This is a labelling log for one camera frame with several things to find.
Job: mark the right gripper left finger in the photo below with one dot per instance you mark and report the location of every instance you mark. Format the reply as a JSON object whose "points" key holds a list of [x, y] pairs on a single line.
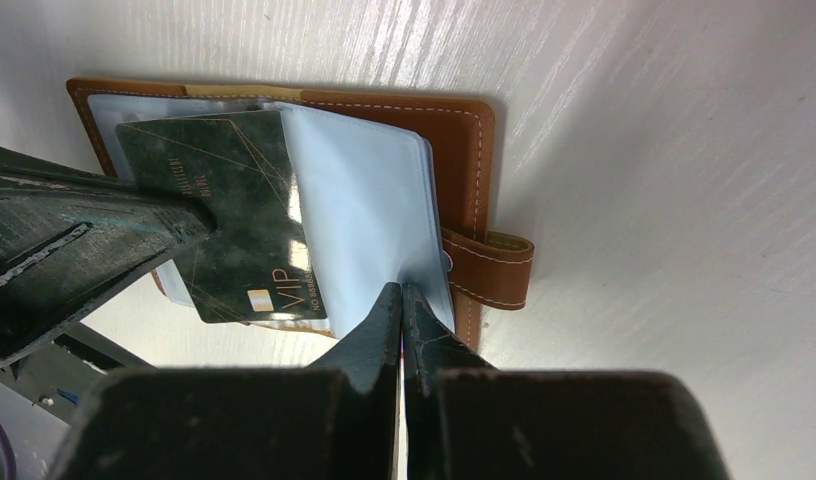
{"points": [[333, 419]]}

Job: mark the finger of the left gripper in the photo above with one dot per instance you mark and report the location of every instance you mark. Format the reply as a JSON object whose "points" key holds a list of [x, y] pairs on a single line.
{"points": [[50, 166], [69, 243]]}

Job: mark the black VIP credit card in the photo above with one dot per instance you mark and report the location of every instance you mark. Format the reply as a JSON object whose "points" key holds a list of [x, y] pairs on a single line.
{"points": [[255, 266]]}

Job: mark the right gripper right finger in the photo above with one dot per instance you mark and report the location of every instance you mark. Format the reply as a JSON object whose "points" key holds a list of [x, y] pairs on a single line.
{"points": [[467, 419]]}

